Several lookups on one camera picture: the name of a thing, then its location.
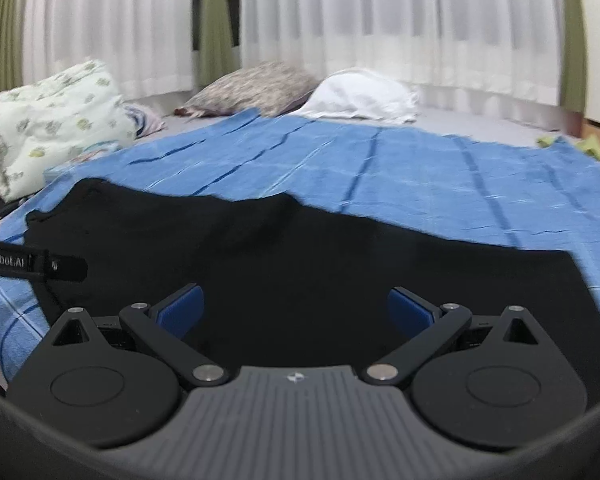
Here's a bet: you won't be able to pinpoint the grey patterned pillow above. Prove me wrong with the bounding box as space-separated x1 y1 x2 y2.
174 62 320 118

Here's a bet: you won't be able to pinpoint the white floral quilt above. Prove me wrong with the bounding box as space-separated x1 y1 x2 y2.
0 60 136 202

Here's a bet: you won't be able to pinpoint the white pillow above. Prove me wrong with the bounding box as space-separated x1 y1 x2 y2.
292 68 419 125

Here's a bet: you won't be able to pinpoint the black pants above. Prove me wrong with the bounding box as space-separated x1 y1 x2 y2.
24 179 600 403

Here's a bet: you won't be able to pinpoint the white sheer curtain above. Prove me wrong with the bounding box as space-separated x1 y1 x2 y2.
22 0 564 106

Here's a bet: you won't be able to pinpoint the blue checked blanket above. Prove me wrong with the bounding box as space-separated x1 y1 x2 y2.
0 112 600 378

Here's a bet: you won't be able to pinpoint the green curtain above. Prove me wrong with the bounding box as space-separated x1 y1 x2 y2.
198 0 237 88

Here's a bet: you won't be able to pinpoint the striped blue white cloth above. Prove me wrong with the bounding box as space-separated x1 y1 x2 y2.
123 103 166 139

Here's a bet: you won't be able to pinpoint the green cloth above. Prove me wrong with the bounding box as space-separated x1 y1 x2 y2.
535 136 600 162

